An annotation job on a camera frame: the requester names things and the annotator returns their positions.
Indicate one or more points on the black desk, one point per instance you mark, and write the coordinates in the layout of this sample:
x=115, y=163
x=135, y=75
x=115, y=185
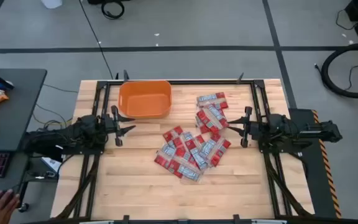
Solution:
x=11, y=124

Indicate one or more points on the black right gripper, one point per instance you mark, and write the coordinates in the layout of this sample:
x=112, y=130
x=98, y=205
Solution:
x=247, y=127

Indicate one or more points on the red popcorn bag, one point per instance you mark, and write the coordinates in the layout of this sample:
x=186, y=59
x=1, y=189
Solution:
x=172, y=137
x=214, y=117
x=194, y=151
x=217, y=149
x=166, y=155
x=202, y=127
x=211, y=100

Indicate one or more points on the silver packet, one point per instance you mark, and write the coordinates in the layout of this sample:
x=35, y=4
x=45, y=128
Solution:
x=183, y=169

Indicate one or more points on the white container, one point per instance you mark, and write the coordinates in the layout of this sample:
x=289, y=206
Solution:
x=51, y=3

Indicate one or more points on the black table clamp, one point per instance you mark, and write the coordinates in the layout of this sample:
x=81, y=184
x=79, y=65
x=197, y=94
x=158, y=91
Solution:
x=126, y=76
x=126, y=219
x=236, y=218
x=240, y=78

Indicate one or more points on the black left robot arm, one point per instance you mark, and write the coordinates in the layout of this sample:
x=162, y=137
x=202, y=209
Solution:
x=82, y=127

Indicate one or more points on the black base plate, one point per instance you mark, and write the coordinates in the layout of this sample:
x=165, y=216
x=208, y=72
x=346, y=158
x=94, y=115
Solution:
x=315, y=174

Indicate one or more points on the orange plastic basket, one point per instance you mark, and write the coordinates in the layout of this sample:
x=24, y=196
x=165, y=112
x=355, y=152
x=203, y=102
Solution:
x=145, y=105

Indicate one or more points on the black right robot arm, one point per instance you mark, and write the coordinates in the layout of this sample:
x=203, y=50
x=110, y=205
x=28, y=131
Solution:
x=278, y=124

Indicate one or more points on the black metal table frame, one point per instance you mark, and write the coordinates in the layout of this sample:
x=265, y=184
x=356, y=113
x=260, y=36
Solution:
x=197, y=82

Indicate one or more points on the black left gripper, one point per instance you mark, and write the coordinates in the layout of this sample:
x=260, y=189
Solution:
x=117, y=124

